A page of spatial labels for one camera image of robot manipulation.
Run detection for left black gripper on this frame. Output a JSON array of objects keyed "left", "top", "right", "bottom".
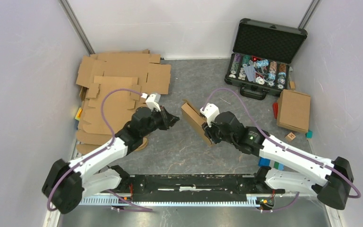
[{"left": 141, "top": 105, "right": 180, "bottom": 138}]

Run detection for cardboard box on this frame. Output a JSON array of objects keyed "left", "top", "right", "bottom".
[
  {"left": 181, "top": 99, "right": 213, "bottom": 147},
  {"left": 277, "top": 89, "right": 311, "bottom": 133}
]

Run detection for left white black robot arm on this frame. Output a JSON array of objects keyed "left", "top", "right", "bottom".
[{"left": 42, "top": 106, "right": 180, "bottom": 214}]

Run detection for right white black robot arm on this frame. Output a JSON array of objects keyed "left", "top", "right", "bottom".
[{"left": 200, "top": 109, "right": 354, "bottom": 210}]

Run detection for folded cardboard box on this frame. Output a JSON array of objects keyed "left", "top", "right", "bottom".
[{"left": 277, "top": 89, "right": 311, "bottom": 133}]

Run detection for blue block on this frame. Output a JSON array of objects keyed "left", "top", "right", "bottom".
[{"left": 258, "top": 157, "right": 284, "bottom": 171}]

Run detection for stack of flat cardboard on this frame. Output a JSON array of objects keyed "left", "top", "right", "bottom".
[{"left": 76, "top": 49, "right": 171, "bottom": 155}]

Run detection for red object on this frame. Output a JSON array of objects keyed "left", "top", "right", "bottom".
[{"left": 272, "top": 102, "right": 278, "bottom": 119}]

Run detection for wooden letter block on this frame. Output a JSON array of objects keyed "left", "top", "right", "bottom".
[{"left": 285, "top": 132, "right": 296, "bottom": 142}]

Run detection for black poker chip case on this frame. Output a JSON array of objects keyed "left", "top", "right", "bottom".
[{"left": 224, "top": 18, "right": 308, "bottom": 100}]

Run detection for orange yellow block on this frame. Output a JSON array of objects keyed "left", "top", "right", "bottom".
[{"left": 74, "top": 107, "right": 83, "bottom": 121}]

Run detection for small brown wooden block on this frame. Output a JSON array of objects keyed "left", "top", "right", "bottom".
[{"left": 289, "top": 81, "right": 296, "bottom": 91}]

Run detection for teal cube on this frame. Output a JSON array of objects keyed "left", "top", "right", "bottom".
[{"left": 305, "top": 130, "right": 313, "bottom": 140}]

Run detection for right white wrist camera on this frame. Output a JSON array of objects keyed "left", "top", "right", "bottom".
[{"left": 199, "top": 103, "right": 220, "bottom": 127}]

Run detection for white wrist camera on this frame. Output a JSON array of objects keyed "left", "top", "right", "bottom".
[
  {"left": 146, "top": 93, "right": 161, "bottom": 112},
  {"left": 199, "top": 103, "right": 220, "bottom": 127}
]

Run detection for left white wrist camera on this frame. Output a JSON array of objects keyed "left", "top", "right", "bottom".
[{"left": 146, "top": 93, "right": 161, "bottom": 112}]

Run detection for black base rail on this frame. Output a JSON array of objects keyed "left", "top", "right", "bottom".
[{"left": 113, "top": 174, "right": 285, "bottom": 202}]

